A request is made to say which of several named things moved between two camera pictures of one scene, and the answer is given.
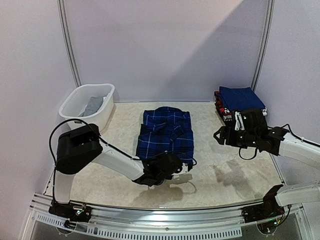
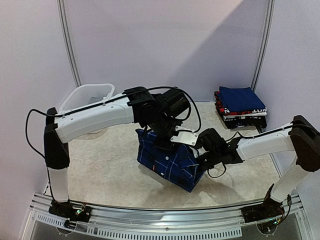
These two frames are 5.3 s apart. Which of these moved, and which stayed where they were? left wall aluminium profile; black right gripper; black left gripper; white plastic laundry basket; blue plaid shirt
Moved: black right gripper; black left gripper; blue plaid shirt
Stayed: white plastic laundry basket; left wall aluminium profile
